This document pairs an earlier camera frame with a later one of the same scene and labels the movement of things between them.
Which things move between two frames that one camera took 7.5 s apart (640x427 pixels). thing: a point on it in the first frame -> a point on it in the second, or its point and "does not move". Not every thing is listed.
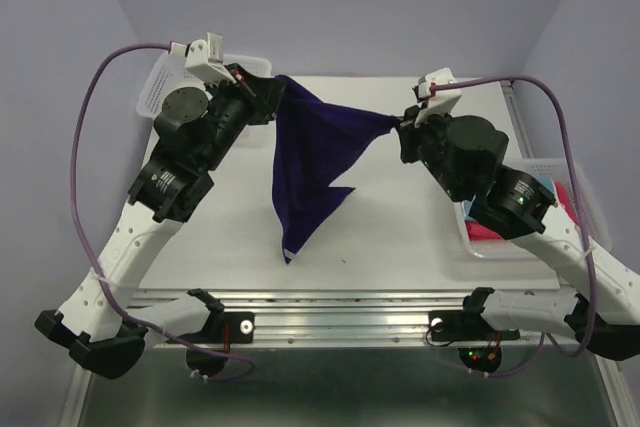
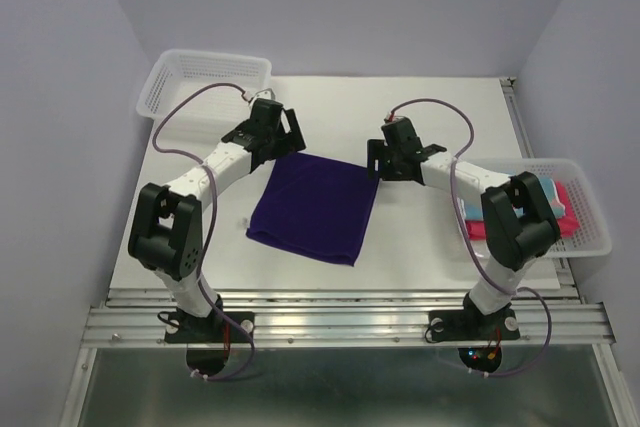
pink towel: (479, 231) does not move
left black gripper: (264, 93) -> (290, 141)
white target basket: (595, 211) does not move
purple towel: (313, 144) -> (316, 206)
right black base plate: (465, 326) does not move
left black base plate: (242, 329) does not move
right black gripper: (407, 131) -> (376, 150)
